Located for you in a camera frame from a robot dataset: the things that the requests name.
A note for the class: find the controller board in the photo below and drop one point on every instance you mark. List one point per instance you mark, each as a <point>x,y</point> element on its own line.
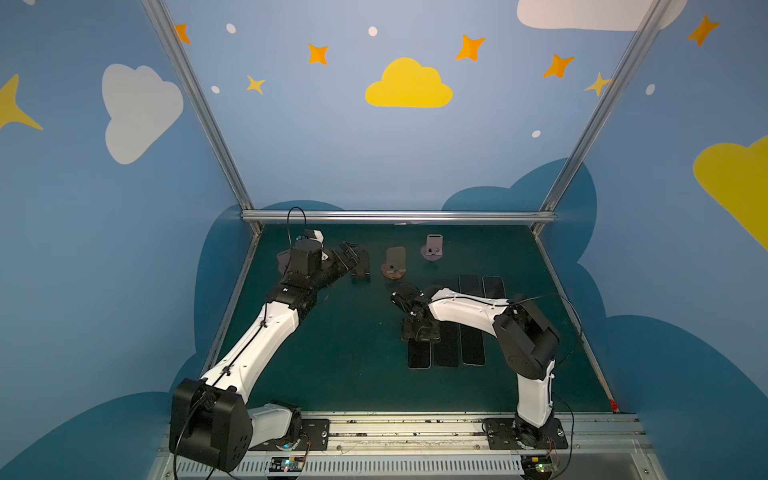
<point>288,465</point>
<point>538,467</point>

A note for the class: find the black stand back left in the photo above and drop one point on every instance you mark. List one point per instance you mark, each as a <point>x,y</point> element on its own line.
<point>361,271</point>

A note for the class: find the aluminium mounting rail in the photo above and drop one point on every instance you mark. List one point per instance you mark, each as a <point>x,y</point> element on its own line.
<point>443,445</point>

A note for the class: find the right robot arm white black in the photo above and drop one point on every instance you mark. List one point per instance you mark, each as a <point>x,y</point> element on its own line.
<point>527,339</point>

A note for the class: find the horizontal aluminium frame bar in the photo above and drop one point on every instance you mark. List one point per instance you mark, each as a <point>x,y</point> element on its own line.
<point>396,217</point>

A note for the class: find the pink-edged phone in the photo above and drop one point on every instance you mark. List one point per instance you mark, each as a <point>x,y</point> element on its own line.
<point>418,355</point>

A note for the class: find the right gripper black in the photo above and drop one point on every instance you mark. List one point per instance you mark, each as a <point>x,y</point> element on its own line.
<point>420,324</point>

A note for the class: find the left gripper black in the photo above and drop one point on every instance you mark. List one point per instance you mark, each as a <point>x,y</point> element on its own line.
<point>346,260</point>

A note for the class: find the grey round stand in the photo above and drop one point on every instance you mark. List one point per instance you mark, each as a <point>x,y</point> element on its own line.
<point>283,259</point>
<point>433,249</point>

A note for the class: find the aluminium frame post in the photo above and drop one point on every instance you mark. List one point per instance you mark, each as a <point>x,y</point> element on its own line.
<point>640,44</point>
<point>161,20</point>

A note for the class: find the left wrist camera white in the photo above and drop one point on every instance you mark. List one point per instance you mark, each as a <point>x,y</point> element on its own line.
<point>312,234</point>

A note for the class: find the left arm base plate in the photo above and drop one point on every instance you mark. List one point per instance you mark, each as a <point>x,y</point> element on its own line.
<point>314,432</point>

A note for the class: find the round wooden phone stand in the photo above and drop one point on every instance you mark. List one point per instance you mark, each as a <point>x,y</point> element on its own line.
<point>394,266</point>

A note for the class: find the left controller board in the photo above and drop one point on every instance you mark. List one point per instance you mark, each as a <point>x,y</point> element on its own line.
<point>288,465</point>

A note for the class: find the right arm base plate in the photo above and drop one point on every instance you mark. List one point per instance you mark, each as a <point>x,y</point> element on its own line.
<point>516,434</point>

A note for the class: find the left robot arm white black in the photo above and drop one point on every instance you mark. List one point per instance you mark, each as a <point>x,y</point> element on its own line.
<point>210,421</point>

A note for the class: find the dark phone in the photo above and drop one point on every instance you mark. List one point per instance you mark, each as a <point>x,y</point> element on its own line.
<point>446,351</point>

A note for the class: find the right controller board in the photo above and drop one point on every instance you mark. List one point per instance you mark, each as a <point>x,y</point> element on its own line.
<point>538,467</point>

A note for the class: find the white-edged phone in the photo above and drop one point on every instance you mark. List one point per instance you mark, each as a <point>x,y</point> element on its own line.
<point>493,287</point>

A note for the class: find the left aluminium frame post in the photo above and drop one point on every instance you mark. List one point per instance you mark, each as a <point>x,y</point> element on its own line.
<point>161,20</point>

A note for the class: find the right aluminium frame post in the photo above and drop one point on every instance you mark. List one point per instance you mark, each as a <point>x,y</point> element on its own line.
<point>640,44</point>

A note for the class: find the light blue phone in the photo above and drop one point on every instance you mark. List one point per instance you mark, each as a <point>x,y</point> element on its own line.
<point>472,346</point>

